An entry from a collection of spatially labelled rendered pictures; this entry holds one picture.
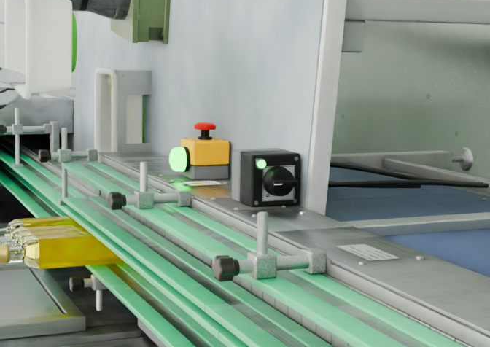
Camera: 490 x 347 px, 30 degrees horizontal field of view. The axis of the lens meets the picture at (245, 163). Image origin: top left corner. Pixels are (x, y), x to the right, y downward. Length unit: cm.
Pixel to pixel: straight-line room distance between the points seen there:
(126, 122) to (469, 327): 137
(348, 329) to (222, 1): 95
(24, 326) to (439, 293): 101
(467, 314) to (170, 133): 120
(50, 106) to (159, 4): 98
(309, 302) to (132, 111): 122
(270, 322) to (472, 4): 64
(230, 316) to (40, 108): 181
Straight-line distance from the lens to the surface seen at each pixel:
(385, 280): 96
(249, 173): 136
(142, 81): 209
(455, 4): 149
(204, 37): 177
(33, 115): 286
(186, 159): 162
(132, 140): 210
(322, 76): 134
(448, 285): 96
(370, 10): 141
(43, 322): 177
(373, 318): 90
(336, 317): 89
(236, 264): 101
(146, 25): 196
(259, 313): 116
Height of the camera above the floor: 137
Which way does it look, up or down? 23 degrees down
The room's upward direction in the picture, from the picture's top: 92 degrees counter-clockwise
